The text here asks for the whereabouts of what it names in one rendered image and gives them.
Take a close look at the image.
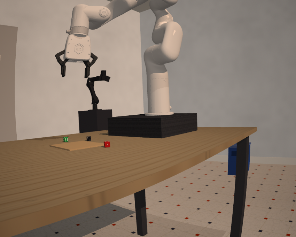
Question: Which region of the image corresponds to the tan flat mat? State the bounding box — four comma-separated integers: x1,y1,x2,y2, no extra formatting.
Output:
49,141,104,151

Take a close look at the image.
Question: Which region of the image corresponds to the red die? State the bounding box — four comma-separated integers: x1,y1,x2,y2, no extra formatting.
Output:
104,141,110,147

